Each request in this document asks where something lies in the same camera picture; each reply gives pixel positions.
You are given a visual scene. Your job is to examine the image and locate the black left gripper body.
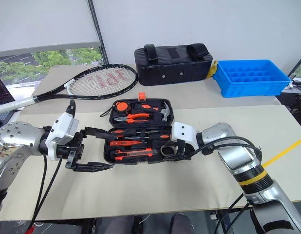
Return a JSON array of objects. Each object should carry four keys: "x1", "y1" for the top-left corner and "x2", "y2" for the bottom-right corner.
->
[{"x1": 56, "y1": 130, "x2": 87, "y2": 169}]

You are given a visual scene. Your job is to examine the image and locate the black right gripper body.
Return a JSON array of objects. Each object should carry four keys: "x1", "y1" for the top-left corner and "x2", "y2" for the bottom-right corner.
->
[{"x1": 176, "y1": 140, "x2": 193, "y2": 160}]

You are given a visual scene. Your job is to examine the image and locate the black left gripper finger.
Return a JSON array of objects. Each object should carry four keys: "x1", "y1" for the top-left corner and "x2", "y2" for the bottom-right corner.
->
[
  {"x1": 84, "y1": 126, "x2": 117, "y2": 141},
  {"x1": 73, "y1": 161, "x2": 114, "y2": 173}
]

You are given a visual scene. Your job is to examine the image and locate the black electrical tape roll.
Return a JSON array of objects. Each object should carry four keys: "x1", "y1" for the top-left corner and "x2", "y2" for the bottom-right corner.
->
[{"x1": 160, "y1": 143, "x2": 178, "y2": 156}]

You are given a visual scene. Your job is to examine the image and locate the Phillips screwdriver orange black handle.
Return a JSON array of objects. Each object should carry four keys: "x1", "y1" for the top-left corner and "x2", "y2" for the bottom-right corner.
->
[{"x1": 110, "y1": 129, "x2": 161, "y2": 137}]

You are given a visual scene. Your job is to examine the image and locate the orange tester screwdriver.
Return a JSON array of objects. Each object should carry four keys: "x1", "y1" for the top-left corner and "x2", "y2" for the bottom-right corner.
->
[{"x1": 109, "y1": 140, "x2": 144, "y2": 147}]

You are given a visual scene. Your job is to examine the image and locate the orange utility knife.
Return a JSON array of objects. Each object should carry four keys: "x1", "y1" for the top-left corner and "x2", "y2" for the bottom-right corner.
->
[{"x1": 115, "y1": 149, "x2": 158, "y2": 160}]

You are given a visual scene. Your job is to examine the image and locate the black tool case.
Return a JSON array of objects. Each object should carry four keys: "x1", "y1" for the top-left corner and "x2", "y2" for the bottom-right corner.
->
[{"x1": 103, "y1": 92, "x2": 175, "y2": 164}]

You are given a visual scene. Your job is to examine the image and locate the orange black tape measure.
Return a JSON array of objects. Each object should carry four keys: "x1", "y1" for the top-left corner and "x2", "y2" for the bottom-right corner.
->
[{"x1": 100, "y1": 101, "x2": 129, "y2": 119}]

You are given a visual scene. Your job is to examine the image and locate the black white tennis racket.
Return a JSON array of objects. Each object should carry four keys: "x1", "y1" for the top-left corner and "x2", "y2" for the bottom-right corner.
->
[{"x1": 0, "y1": 63, "x2": 138, "y2": 115}]

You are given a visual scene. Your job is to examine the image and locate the dark rounded shape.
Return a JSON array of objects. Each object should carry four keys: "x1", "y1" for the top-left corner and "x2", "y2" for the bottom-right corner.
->
[
  {"x1": 170, "y1": 213, "x2": 192, "y2": 234},
  {"x1": 109, "y1": 214, "x2": 141, "y2": 234}
]

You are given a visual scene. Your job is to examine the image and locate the black fabric bag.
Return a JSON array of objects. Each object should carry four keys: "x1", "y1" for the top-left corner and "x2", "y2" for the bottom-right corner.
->
[{"x1": 134, "y1": 43, "x2": 214, "y2": 86}]

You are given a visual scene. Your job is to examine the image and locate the yellow cloth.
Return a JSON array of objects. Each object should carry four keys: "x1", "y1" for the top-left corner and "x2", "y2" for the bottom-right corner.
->
[{"x1": 206, "y1": 59, "x2": 218, "y2": 78}]

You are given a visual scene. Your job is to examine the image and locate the blue plastic divided crate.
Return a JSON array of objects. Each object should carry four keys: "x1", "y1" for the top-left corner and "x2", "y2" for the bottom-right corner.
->
[{"x1": 212, "y1": 59, "x2": 292, "y2": 98}]

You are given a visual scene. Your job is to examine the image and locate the dark laptop screen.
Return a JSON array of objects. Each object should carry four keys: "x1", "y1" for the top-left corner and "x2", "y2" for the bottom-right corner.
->
[{"x1": 0, "y1": 70, "x2": 16, "y2": 105}]

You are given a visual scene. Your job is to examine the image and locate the grey window pillar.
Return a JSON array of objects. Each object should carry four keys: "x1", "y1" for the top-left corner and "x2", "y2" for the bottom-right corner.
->
[{"x1": 87, "y1": 0, "x2": 109, "y2": 65}]

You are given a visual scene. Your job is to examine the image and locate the black equipment beside table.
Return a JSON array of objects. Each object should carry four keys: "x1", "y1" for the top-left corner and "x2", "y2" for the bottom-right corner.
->
[{"x1": 276, "y1": 78, "x2": 301, "y2": 127}]

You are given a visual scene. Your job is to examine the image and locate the white roller blind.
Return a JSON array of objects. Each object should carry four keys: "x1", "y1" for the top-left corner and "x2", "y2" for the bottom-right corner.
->
[{"x1": 0, "y1": 0, "x2": 101, "y2": 59}]

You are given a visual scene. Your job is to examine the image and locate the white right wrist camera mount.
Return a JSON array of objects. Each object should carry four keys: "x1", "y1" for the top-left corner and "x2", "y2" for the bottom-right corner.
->
[{"x1": 170, "y1": 121, "x2": 200, "y2": 149}]

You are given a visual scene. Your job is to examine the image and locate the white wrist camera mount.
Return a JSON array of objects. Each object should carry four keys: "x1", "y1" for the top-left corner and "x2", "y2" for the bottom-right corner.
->
[
  {"x1": 45, "y1": 112, "x2": 80, "y2": 161},
  {"x1": 170, "y1": 121, "x2": 200, "y2": 149}
]

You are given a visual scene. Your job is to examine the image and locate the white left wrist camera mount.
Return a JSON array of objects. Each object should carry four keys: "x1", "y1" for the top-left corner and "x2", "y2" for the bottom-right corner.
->
[{"x1": 45, "y1": 112, "x2": 80, "y2": 161}]

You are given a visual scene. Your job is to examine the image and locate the orange handled pliers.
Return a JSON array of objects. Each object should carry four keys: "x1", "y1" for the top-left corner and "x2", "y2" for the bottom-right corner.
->
[{"x1": 113, "y1": 113, "x2": 151, "y2": 124}]

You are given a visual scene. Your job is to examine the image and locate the claw hammer black orange handle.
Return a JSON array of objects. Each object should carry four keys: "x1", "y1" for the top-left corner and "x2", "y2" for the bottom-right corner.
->
[{"x1": 134, "y1": 101, "x2": 172, "y2": 122}]

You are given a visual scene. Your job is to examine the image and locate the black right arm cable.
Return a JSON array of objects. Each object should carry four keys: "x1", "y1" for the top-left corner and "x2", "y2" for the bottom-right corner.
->
[{"x1": 189, "y1": 136, "x2": 263, "y2": 234}]

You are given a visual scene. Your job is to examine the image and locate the black table frame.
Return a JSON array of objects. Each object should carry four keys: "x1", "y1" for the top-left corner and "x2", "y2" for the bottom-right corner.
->
[{"x1": 210, "y1": 207, "x2": 253, "y2": 234}]

